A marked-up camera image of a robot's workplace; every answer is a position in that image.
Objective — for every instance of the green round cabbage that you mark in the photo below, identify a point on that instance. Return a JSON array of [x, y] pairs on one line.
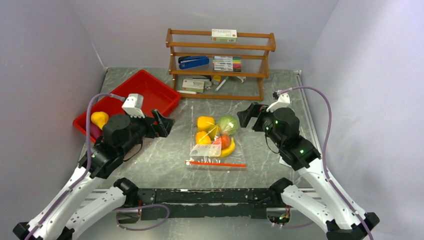
[[228, 125]]

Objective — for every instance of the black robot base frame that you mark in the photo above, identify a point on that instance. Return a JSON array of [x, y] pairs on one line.
[[157, 203]]

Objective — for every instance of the yellow pear squash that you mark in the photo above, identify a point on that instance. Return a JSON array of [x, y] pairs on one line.
[[99, 119]]

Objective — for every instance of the wooden three-tier shelf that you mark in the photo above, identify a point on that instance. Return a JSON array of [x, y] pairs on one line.
[[198, 53]]

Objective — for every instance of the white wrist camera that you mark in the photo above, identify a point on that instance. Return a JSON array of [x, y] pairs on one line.
[[282, 100], [132, 106]]

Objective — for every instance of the clear zip top bag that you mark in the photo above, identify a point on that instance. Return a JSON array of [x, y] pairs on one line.
[[207, 156]]

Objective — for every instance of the purple eggplant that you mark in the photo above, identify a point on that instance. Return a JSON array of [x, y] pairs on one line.
[[95, 132]]

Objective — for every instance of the orange red pepper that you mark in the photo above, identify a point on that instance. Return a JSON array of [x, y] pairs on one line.
[[224, 141]]

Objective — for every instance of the pack of coloured markers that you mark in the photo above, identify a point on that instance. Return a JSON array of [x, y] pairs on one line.
[[227, 63]]

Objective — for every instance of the yellow orange bell pepper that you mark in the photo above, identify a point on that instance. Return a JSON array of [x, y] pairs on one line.
[[202, 138]]

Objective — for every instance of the blue stapler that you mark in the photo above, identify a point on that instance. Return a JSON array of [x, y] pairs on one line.
[[187, 62]]

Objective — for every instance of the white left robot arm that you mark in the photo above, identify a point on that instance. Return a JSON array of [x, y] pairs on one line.
[[63, 218]]

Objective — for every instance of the white staples box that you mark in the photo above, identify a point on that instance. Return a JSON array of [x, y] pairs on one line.
[[193, 85]]

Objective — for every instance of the green white marker pen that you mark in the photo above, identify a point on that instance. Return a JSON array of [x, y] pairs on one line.
[[221, 84]]

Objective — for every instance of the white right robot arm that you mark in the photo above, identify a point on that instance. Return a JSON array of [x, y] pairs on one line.
[[338, 215]]

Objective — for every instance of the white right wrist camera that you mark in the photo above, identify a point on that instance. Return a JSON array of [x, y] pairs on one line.
[[282, 100]]

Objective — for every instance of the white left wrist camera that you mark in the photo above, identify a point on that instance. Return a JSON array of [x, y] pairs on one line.
[[132, 106]]

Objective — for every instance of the red plastic tray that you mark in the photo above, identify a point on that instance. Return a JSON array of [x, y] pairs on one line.
[[145, 92]]

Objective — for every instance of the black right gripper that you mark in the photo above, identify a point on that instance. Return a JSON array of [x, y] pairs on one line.
[[254, 110]]

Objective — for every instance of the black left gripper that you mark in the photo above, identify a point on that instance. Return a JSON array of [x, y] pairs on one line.
[[162, 127]]

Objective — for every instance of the white box on top shelf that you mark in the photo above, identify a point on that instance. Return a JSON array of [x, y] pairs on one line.
[[224, 35]]

